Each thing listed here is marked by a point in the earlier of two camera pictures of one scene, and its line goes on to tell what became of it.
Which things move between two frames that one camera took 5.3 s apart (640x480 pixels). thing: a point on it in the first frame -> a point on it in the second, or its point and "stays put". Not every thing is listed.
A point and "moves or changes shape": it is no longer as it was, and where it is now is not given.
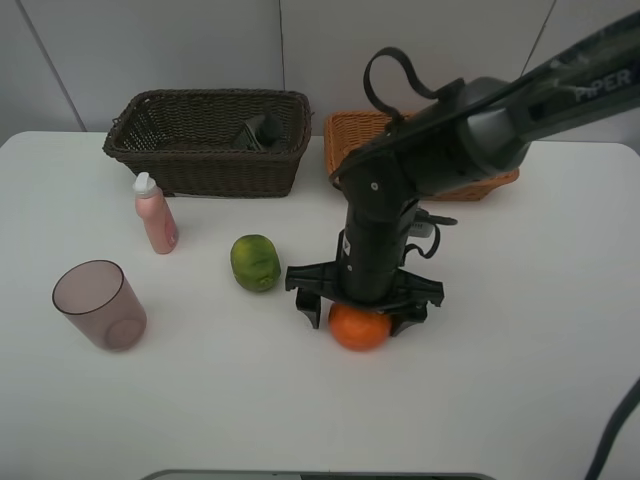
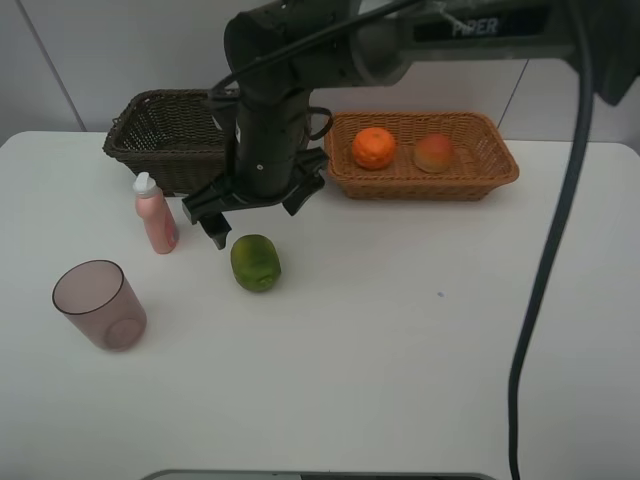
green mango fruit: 255,262 stays put
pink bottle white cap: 152,207 stays put
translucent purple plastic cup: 94,296 stays put
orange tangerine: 357,328 moves or changes shape
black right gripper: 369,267 -> 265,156
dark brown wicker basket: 214,142 stays put
